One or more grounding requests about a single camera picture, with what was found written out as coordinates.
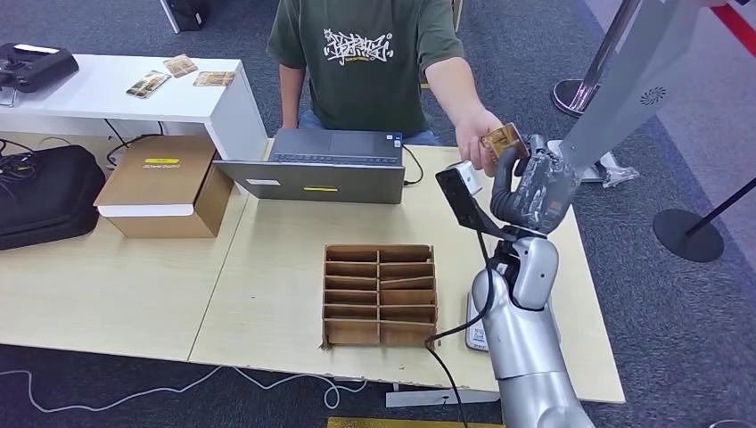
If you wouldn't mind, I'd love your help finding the clear plastic bag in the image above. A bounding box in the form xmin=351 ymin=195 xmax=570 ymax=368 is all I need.
xmin=596 ymin=162 xmax=640 ymax=190

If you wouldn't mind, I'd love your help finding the black stanchion post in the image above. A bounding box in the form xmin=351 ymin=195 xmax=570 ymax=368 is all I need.
xmin=652 ymin=176 xmax=756 ymax=265

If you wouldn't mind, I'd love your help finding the tan picture ID card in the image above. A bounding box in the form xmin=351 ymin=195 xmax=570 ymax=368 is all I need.
xmin=193 ymin=70 xmax=237 ymax=88

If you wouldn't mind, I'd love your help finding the white floor cable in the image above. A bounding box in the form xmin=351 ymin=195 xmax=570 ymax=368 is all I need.
xmin=0 ymin=363 xmax=368 ymax=415

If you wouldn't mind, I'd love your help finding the tan room key card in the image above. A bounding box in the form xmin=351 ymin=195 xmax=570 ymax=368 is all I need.
xmin=479 ymin=122 xmax=530 ymax=160

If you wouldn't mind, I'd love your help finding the chrome stanchion post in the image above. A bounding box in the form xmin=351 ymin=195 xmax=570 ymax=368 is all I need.
xmin=550 ymin=0 xmax=642 ymax=119

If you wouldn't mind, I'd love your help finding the person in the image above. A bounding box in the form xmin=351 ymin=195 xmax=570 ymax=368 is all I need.
xmin=267 ymin=0 xmax=503 ymax=178

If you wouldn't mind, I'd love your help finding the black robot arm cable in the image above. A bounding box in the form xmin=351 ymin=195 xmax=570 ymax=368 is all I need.
xmin=423 ymin=230 xmax=496 ymax=428

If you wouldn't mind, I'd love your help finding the dark picture card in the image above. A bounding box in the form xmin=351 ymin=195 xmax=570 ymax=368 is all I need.
xmin=125 ymin=70 xmax=172 ymax=99

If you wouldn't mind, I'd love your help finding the black controller device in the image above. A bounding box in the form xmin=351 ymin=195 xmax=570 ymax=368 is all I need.
xmin=0 ymin=43 xmax=80 ymax=95

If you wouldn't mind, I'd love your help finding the black laptop cable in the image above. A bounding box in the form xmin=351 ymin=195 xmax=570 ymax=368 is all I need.
xmin=402 ymin=144 xmax=425 ymax=186

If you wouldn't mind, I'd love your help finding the black power cable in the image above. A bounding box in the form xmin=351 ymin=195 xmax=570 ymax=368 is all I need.
xmin=104 ymin=118 xmax=168 ymax=169

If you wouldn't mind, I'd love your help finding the grey kiosk stand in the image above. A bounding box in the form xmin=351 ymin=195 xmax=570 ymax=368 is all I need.
xmin=546 ymin=0 xmax=734 ymax=185

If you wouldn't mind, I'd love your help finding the grey laptop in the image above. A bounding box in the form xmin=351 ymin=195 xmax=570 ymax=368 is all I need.
xmin=213 ymin=128 xmax=407 ymax=206

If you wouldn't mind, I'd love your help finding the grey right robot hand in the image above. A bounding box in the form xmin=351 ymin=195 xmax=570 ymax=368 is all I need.
xmin=489 ymin=134 xmax=582 ymax=236

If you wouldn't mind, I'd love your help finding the person's left hand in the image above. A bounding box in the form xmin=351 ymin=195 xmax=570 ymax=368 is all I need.
xmin=455 ymin=106 xmax=503 ymax=178

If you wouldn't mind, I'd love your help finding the black cable bundle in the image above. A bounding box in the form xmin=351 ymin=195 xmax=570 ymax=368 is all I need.
xmin=0 ymin=138 xmax=43 ymax=185

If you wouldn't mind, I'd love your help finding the black carry case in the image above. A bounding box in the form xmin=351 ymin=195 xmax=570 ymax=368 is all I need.
xmin=0 ymin=144 xmax=108 ymax=251

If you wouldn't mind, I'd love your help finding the brown cardboard box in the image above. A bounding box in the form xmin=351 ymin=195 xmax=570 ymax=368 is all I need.
xmin=93 ymin=134 xmax=235 ymax=239

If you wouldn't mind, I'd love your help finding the wooden card organizer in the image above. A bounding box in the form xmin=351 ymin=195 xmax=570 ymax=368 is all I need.
xmin=321 ymin=243 xmax=440 ymax=350

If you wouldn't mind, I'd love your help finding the red barrier belt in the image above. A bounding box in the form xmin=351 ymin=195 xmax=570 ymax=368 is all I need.
xmin=708 ymin=4 xmax=756 ymax=62

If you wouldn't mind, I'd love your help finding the white desk foot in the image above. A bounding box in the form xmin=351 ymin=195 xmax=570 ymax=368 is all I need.
xmin=385 ymin=386 xmax=503 ymax=408

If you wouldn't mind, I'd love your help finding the grey white card reader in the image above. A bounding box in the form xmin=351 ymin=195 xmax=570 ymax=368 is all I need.
xmin=464 ymin=292 xmax=491 ymax=354

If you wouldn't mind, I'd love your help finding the white side table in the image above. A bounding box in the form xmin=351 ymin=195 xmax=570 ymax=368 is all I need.
xmin=0 ymin=53 xmax=270 ymax=195

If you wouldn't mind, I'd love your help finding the black box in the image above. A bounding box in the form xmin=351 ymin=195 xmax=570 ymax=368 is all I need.
xmin=167 ymin=0 xmax=212 ymax=34

